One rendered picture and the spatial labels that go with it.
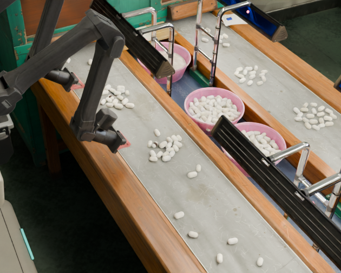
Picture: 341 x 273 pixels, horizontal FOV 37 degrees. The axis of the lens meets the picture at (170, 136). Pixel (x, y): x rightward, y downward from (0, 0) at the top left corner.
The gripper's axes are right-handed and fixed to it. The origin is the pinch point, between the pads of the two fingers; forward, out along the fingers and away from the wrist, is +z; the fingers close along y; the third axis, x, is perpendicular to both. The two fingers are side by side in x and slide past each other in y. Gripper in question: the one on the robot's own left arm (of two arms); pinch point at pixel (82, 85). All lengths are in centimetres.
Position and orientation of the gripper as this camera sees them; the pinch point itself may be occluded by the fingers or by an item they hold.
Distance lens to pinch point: 220.2
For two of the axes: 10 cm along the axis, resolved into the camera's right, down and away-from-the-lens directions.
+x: -5.8, 7.8, 2.5
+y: -5.2, -5.8, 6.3
